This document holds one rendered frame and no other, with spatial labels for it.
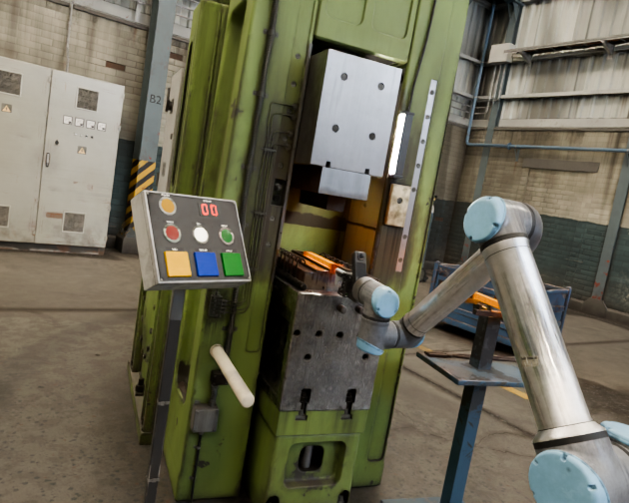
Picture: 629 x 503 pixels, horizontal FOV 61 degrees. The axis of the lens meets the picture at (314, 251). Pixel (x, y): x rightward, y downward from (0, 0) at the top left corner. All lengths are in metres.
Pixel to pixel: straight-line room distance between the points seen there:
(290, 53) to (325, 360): 1.13
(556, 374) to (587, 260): 8.54
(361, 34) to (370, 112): 0.33
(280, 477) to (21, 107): 5.54
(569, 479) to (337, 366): 1.05
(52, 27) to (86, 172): 1.81
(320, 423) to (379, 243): 0.75
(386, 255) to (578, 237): 7.78
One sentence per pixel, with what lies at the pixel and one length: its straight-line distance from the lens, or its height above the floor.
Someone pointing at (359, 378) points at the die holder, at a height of 0.60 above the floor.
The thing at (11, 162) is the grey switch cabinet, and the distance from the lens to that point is 6.90.
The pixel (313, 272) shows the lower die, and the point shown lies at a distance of 1.97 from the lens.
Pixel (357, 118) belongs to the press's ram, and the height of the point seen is 1.56.
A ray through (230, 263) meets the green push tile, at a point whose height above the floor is 1.01.
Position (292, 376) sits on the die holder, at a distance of 2.00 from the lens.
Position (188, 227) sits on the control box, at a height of 1.11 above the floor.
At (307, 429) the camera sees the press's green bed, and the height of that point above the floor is 0.39.
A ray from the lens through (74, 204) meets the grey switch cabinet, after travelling 7.03.
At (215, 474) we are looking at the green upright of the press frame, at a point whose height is 0.11.
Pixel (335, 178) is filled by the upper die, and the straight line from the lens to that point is 1.96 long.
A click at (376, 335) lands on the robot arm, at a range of 1.70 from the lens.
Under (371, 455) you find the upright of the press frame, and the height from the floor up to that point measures 0.15.
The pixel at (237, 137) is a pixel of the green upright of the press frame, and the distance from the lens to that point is 1.98.
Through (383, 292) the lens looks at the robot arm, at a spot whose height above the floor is 1.01.
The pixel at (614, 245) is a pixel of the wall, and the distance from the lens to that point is 9.60.
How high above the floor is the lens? 1.29
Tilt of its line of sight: 7 degrees down
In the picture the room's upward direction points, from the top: 10 degrees clockwise
